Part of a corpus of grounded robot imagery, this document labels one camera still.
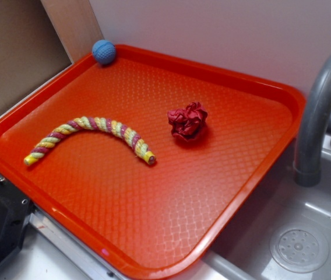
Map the grey toy sink basin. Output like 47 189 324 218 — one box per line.
204 136 331 279

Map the blue dimpled rubber ball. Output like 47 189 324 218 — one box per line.
92 40 116 65

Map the round sink drain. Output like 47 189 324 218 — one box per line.
269 226 329 274

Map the crumpled red paper ball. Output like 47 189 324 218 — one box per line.
167 102 208 142

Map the brown cardboard panel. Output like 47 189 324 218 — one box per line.
0 1 103 115

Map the grey curved faucet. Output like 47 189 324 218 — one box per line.
293 56 331 187

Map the orange plastic tray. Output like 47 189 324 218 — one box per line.
0 45 305 279

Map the multicolored twisted rope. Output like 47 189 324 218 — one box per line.
23 115 157 167

